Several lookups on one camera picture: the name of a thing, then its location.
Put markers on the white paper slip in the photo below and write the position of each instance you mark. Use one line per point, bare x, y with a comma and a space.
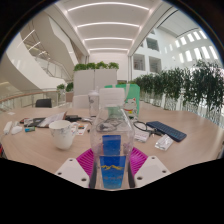
11, 113

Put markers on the glass railing wooden handrail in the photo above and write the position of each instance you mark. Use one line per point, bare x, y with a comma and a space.
23, 96

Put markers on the black notebook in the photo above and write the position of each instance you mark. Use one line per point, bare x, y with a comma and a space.
33, 122

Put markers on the potted green plants by railing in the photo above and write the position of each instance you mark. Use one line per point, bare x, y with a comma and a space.
65, 87

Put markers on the long white box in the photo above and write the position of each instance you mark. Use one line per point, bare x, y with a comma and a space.
7, 127

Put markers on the colourful sticker sheet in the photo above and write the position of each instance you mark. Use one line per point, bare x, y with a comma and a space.
81, 129

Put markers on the green plants on cabinet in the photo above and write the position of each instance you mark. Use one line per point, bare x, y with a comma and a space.
96, 65

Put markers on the black office chair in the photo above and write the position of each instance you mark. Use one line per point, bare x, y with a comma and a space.
43, 102

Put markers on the white cabinet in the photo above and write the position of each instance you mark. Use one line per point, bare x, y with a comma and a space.
95, 81

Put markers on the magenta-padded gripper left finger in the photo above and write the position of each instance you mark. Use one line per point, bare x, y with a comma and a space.
71, 170

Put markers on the small green blue marker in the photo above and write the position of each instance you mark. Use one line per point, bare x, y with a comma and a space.
29, 129

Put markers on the row of green trees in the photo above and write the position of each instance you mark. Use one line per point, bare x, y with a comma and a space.
186, 83

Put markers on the white patterned cup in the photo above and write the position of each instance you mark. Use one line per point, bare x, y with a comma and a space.
62, 133

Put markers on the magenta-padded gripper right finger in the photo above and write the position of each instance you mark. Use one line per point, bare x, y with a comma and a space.
151, 170

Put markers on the white printed card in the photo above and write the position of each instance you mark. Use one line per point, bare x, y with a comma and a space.
141, 135

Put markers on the ceiling light strips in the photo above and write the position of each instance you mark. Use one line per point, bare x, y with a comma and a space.
106, 26

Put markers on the black power adapter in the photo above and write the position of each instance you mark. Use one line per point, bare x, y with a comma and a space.
72, 118

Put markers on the clear water bottle blue label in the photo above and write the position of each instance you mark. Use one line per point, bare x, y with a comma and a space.
111, 146

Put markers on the small white block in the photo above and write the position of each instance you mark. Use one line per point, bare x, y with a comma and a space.
16, 130

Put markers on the clear plastic packet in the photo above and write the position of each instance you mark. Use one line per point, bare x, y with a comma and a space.
164, 142

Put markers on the small clear bottle white cap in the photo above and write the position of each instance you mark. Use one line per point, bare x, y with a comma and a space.
93, 103

